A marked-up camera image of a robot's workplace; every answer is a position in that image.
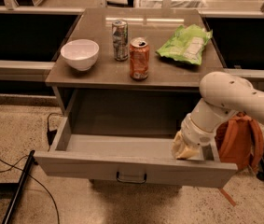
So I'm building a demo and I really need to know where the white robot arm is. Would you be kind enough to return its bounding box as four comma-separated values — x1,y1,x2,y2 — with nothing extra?
172,72,264,159

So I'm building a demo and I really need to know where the orange soda can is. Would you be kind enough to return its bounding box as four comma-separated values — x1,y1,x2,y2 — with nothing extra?
130,37,150,80

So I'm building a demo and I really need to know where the green chip bag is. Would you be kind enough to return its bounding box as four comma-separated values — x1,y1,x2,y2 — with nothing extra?
156,24,213,65

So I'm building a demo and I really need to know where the black power adapter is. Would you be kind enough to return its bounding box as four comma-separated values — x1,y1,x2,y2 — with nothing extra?
47,130,57,146

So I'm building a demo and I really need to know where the orange backpack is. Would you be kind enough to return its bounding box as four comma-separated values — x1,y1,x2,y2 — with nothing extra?
215,111,264,207

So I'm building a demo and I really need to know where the silver green drink can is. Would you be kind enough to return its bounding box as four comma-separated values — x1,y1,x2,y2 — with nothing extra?
112,20,128,61

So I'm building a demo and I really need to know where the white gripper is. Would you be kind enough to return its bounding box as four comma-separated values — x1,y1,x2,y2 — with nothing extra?
171,113,215,160

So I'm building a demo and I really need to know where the black metal floor bar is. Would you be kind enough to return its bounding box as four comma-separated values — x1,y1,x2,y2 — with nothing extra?
2,150,35,224

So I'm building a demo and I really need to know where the black floor cable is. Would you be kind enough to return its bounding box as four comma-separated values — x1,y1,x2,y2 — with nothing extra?
0,112,61,224

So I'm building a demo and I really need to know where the grey top drawer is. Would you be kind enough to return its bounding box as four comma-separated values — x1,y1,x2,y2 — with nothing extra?
35,117,237,188

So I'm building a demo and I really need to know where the white bowl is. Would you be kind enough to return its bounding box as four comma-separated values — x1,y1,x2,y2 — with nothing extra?
61,39,100,71

